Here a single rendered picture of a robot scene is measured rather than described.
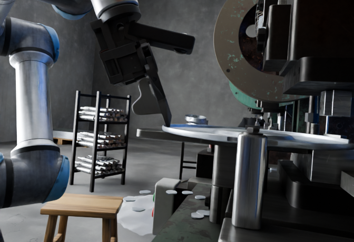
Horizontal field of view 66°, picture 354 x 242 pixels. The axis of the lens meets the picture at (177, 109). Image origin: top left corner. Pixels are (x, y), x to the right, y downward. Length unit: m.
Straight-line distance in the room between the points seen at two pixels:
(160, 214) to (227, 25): 1.40
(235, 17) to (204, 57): 5.46
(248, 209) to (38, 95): 0.67
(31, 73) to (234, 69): 1.26
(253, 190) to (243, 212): 0.02
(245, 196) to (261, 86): 1.53
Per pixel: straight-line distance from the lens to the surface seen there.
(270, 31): 0.43
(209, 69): 7.24
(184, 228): 0.43
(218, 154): 0.42
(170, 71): 7.45
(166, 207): 0.73
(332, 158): 0.40
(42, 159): 0.76
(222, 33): 1.87
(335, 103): 0.45
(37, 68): 0.88
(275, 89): 1.79
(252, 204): 0.28
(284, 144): 0.33
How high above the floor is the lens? 0.81
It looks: 1 degrees up
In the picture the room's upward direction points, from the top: 4 degrees clockwise
